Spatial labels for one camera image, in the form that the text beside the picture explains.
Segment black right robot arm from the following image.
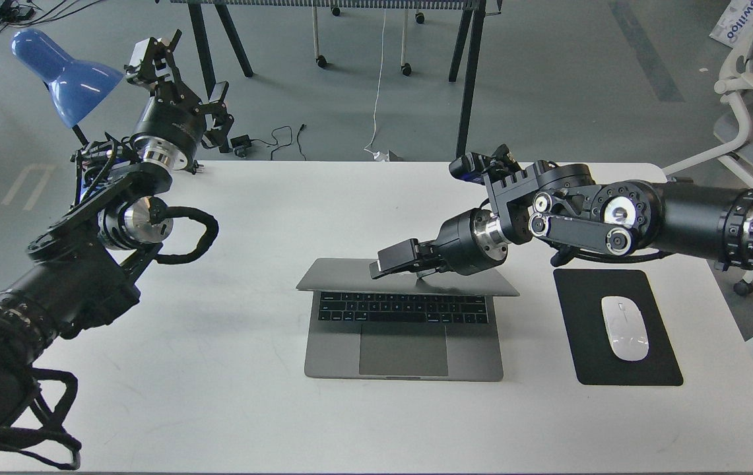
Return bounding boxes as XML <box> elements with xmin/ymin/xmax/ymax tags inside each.
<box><xmin>370</xmin><ymin>145</ymin><xmax>753</xmax><ymax>279</ymax></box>

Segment black power adapter with cable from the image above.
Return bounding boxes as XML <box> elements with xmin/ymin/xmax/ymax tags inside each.
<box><xmin>230</xmin><ymin>125</ymin><xmax>308</xmax><ymax>162</ymax></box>

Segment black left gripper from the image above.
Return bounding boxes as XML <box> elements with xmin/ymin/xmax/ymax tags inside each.
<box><xmin>125</xmin><ymin>29</ymin><xmax>234</xmax><ymax>170</ymax></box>

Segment black framed background table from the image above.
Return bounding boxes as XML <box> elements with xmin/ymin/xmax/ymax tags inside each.
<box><xmin>170</xmin><ymin>0</ymin><xmax>502</xmax><ymax>160</ymax></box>

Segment black cables on floor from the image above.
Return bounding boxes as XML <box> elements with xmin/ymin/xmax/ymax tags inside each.
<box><xmin>0</xmin><ymin>0</ymin><xmax>110</xmax><ymax>61</ymax></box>

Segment white computer mouse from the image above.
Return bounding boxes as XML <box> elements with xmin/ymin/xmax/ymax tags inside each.
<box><xmin>601</xmin><ymin>296</ymin><xmax>649</xmax><ymax>363</ymax></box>

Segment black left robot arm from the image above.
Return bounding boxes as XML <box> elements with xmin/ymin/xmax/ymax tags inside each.
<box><xmin>0</xmin><ymin>29</ymin><xmax>234</xmax><ymax>471</ymax></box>

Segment white hanging cable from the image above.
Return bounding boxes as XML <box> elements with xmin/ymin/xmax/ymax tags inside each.
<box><xmin>363</xmin><ymin>8</ymin><xmax>391</xmax><ymax>159</ymax></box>

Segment black mouse pad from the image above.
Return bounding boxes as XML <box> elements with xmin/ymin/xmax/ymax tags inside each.
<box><xmin>554</xmin><ymin>269</ymin><xmax>684</xmax><ymax>386</ymax></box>

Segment blue desk lamp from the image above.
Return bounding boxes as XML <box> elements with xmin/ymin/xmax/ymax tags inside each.
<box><xmin>11</xmin><ymin>29</ymin><xmax>125</xmax><ymax>146</ymax></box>

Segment grey laptop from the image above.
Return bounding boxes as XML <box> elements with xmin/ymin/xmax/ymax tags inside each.
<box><xmin>297</xmin><ymin>258</ymin><xmax>518</xmax><ymax>382</ymax></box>

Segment white printed box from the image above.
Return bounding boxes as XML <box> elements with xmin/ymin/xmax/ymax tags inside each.
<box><xmin>709</xmin><ymin>0</ymin><xmax>753</xmax><ymax>48</ymax></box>

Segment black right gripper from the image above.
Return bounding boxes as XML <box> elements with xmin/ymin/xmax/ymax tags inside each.
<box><xmin>370</xmin><ymin>208</ymin><xmax>509</xmax><ymax>279</ymax></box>

